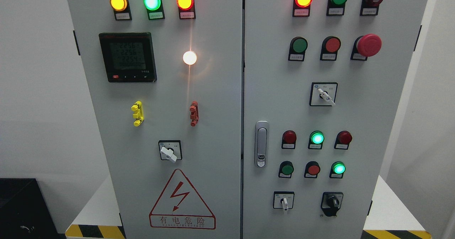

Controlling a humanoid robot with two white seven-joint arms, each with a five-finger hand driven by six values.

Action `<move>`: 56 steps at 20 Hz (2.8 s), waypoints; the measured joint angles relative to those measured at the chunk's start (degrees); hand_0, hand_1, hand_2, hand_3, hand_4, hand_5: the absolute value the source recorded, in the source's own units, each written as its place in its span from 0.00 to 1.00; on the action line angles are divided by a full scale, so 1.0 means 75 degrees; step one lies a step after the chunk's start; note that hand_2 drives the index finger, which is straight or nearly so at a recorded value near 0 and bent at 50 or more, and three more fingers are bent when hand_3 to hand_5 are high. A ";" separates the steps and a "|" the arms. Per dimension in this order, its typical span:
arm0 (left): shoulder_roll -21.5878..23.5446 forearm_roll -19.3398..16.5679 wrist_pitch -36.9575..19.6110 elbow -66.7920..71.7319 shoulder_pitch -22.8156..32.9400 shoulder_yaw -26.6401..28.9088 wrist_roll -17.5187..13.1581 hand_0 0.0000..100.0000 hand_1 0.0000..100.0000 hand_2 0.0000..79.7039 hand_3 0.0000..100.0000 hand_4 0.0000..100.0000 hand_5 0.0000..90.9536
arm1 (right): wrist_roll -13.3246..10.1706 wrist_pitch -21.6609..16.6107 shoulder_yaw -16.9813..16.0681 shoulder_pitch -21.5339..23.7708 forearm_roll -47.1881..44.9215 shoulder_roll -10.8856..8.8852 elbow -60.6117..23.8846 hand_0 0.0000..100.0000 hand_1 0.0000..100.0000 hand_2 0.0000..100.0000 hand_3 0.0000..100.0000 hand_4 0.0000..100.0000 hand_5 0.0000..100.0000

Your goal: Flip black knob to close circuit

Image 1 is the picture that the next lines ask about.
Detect black knob selector switch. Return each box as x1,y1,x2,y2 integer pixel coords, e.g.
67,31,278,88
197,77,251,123
321,192,343,217

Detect grey electrical control cabinet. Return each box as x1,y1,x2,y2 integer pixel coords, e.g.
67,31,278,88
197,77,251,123
67,0,427,239

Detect red terminal connector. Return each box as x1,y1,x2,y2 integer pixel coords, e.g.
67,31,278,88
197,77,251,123
189,101,199,127

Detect white glowing lamp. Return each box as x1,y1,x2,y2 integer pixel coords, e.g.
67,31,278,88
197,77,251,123
182,51,198,65

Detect dark red indicator light left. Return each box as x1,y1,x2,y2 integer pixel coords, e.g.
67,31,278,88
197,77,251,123
281,130,297,149

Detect dark red indicator light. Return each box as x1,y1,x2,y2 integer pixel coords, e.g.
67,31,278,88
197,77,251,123
281,130,297,149
334,131,353,150

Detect green push button lower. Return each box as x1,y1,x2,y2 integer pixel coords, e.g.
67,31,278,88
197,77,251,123
278,161,294,179

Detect green push button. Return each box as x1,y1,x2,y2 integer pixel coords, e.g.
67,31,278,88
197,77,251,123
288,36,308,62
278,161,294,179

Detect yellow terminal connector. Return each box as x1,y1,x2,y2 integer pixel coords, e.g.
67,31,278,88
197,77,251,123
130,101,144,127

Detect green lit indicator middle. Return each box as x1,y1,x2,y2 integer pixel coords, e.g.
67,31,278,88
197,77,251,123
308,131,325,149

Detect green push button upper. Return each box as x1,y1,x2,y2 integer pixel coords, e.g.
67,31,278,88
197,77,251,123
288,36,308,62

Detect red push button lower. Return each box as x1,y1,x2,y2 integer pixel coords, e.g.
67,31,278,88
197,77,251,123
304,161,321,179

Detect red push button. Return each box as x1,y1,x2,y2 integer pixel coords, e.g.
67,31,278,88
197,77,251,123
320,36,341,61
304,161,321,179

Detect red electric hazard warning sticker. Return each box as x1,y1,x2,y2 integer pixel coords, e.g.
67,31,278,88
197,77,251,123
149,169,216,230

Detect black digital power meter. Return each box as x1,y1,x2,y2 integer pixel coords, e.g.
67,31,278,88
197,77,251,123
99,32,157,83

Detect red lit indicator light left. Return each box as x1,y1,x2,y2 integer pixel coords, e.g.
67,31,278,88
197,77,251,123
176,0,196,19

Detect red lit indicator light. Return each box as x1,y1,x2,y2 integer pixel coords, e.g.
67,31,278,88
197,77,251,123
176,0,196,19
292,0,313,17

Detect dark red indicator light right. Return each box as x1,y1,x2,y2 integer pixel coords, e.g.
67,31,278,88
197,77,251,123
334,131,353,150

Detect red push button upper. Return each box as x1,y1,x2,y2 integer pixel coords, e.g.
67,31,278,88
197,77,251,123
320,36,341,61

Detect green lit button lower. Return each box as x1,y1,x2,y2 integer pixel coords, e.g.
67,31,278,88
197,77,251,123
329,161,346,179

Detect green lit indicator light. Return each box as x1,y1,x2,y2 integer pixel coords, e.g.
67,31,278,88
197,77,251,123
143,0,165,20

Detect red lit indicator light right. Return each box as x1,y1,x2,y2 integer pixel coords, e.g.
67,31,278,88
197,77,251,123
292,0,313,17

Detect yellow indicator light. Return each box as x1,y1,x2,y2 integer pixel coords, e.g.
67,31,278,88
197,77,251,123
109,0,132,21

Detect red emergency stop button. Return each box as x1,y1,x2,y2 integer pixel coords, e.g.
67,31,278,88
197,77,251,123
350,33,382,61

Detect dark green indicator light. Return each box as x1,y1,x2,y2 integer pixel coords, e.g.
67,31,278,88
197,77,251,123
326,0,347,16

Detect white platform with hazard stripes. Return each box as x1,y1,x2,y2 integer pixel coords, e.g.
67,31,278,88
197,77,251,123
65,177,432,239

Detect dark red buzzer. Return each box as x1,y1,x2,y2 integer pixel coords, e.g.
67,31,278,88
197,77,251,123
360,0,383,16

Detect black box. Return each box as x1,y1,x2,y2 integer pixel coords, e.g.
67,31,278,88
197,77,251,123
0,179,59,239

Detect silver cabinet door handle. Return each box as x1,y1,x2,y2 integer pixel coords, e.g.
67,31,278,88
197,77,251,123
254,121,269,168

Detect white lever selector switch left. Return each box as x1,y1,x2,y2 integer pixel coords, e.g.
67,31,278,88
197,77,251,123
158,140,183,163

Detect white lever selector switch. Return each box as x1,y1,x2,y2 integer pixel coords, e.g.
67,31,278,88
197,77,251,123
158,140,183,163
273,191,295,211
309,82,338,106

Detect white lever selector switch upper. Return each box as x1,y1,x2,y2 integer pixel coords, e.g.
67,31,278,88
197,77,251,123
309,82,338,106

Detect white lever selector switch lower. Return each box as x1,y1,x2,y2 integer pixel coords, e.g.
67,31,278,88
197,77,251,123
273,191,295,211

